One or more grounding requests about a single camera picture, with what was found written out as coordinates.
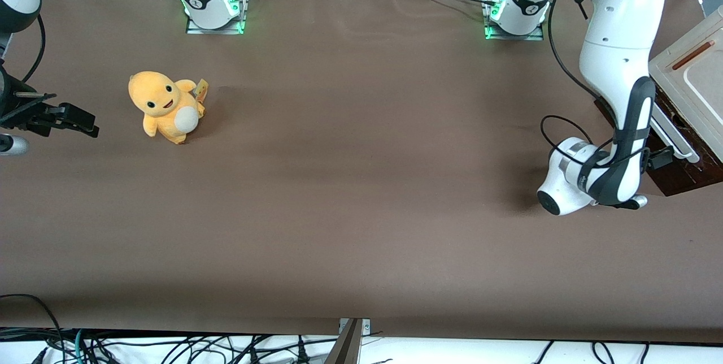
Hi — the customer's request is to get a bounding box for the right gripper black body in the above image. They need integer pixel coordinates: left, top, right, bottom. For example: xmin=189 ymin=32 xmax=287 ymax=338
xmin=0 ymin=63 xmax=16 ymax=124

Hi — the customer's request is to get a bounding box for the white drawer handle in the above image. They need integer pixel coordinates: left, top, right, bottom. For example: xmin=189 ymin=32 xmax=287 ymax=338
xmin=650 ymin=105 xmax=701 ymax=163

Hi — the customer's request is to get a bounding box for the dark wooden drawer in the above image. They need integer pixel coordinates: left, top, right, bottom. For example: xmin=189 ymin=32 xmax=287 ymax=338
xmin=650 ymin=90 xmax=723 ymax=184

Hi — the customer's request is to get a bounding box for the wooden drawer cabinet cream top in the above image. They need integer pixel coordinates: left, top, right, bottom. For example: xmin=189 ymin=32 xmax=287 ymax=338
xmin=594 ymin=7 xmax=723 ymax=197

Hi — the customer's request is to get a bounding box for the yellow plush toy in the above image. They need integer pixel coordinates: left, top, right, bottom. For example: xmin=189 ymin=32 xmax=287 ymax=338
xmin=128 ymin=71 xmax=210 ymax=145

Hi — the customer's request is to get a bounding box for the brown table cover sheet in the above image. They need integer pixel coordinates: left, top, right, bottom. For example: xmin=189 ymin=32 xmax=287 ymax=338
xmin=0 ymin=0 xmax=723 ymax=345

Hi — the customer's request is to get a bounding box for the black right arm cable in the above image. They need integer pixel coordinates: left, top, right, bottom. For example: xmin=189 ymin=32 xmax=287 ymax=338
xmin=20 ymin=12 xmax=47 ymax=85

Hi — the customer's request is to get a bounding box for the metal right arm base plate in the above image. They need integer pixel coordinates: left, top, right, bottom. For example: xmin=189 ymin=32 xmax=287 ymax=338
xmin=185 ymin=0 xmax=250 ymax=36

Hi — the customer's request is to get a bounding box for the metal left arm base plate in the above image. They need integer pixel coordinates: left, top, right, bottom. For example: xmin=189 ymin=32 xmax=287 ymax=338
xmin=483 ymin=0 xmax=545 ymax=41

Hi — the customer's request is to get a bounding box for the black looped cable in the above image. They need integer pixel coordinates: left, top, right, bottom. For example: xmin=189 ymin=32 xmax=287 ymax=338
xmin=0 ymin=294 xmax=64 ymax=364

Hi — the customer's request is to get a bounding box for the teal cable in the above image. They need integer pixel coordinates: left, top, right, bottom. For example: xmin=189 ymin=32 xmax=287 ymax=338
xmin=72 ymin=329 xmax=88 ymax=364

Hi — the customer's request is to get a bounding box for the black cable tangle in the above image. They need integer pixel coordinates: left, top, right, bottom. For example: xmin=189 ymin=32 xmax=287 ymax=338
xmin=34 ymin=330 xmax=339 ymax=364

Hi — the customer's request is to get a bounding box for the grey metal bracket post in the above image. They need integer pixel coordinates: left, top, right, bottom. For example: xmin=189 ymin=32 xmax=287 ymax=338
xmin=325 ymin=318 xmax=372 ymax=364

